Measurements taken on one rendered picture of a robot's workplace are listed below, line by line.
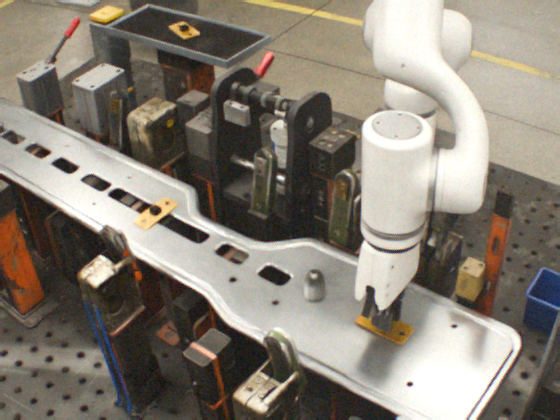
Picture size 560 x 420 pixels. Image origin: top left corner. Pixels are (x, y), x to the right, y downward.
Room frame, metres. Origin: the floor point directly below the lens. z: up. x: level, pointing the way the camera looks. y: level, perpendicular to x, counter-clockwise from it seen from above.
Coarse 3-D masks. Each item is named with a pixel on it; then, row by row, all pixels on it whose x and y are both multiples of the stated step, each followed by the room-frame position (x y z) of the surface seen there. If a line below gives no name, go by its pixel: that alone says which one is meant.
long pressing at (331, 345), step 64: (64, 128) 1.33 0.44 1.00; (64, 192) 1.10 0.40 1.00; (128, 192) 1.08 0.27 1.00; (192, 192) 1.06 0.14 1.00; (192, 256) 0.90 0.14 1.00; (256, 256) 0.89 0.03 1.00; (320, 256) 0.88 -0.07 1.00; (256, 320) 0.75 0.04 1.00; (320, 320) 0.74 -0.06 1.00; (448, 320) 0.71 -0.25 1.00; (384, 384) 0.60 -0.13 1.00; (448, 384) 0.59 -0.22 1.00
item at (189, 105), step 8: (184, 96) 1.24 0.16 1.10; (192, 96) 1.24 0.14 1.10; (200, 96) 1.24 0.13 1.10; (208, 96) 1.24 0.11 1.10; (184, 104) 1.22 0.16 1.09; (192, 104) 1.21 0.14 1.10; (200, 104) 1.22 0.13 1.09; (208, 104) 1.23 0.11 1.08; (184, 112) 1.22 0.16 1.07; (192, 112) 1.21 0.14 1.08; (184, 120) 1.22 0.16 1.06; (184, 128) 1.23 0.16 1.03; (184, 136) 1.23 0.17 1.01; (192, 176) 1.23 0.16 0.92; (192, 184) 1.23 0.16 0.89; (200, 232) 1.23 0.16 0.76; (200, 240) 1.23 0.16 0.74
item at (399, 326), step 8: (360, 320) 0.72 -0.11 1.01; (368, 320) 0.72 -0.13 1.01; (392, 320) 0.71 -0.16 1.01; (368, 328) 0.71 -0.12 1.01; (376, 328) 0.71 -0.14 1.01; (392, 328) 0.70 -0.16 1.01; (400, 328) 0.70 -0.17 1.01; (408, 328) 0.70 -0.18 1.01; (384, 336) 0.69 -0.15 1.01; (392, 336) 0.69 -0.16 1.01; (400, 336) 0.69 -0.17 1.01; (408, 336) 0.68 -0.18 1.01; (400, 344) 0.67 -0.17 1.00
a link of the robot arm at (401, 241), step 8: (360, 224) 0.71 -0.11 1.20; (424, 224) 0.69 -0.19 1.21; (368, 232) 0.69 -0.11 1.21; (376, 232) 0.68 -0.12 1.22; (416, 232) 0.68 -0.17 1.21; (424, 232) 0.69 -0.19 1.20; (368, 240) 0.69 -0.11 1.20; (376, 240) 0.68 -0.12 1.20; (384, 240) 0.67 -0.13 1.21; (392, 240) 0.67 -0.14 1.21; (400, 240) 0.67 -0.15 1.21; (408, 240) 0.67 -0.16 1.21; (416, 240) 0.68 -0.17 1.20; (392, 248) 0.67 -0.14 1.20; (400, 248) 0.67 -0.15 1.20
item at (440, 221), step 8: (432, 216) 0.83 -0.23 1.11; (440, 216) 0.82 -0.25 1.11; (448, 216) 0.81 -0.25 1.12; (432, 224) 0.83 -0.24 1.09; (440, 224) 0.82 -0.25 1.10; (448, 224) 0.81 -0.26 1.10; (440, 232) 0.81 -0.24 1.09; (448, 232) 0.81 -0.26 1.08; (424, 240) 0.82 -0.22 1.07; (440, 240) 0.80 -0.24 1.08; (424, 248) 0.82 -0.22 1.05; (440, 248) 0.80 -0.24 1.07
